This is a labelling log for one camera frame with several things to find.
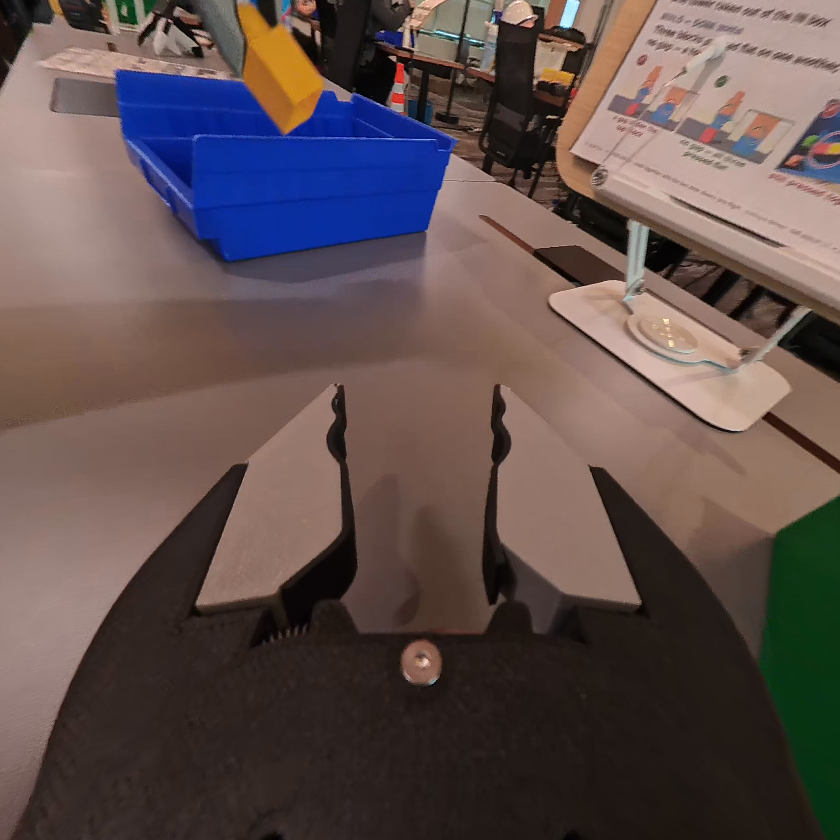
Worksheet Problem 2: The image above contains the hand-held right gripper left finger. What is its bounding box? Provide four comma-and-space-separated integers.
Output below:
195, 385, 358, 618

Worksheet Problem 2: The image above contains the black flat panel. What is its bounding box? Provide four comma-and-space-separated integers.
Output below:
50, 77, 122, 119

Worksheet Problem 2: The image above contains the blue plastic bin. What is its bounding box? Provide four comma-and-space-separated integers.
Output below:
116, 69, 458, 262

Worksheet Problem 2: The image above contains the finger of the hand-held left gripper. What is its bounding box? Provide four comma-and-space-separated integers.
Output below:
208, 0, 279, 77

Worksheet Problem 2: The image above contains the black office chair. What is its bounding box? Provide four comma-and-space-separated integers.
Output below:
478, 16, 547, 179

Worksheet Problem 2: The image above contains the wooden document stand white base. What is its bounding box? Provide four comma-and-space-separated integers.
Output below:
549, 0, 840, 434

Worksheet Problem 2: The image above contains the yellow mega block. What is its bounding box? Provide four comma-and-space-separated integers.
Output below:
237, 0, 326, 136

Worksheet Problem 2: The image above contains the green plastic bin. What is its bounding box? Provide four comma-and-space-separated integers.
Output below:
759, 497, 840, 840

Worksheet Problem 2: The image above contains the printed paper sheet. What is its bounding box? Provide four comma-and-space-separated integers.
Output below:
40, 48, 211, 82

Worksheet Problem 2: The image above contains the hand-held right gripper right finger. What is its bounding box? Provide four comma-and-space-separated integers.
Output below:
482, 385, 644, 637

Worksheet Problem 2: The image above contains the laminated instruction sheet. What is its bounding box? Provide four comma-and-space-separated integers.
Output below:
574, 0, 840, 257

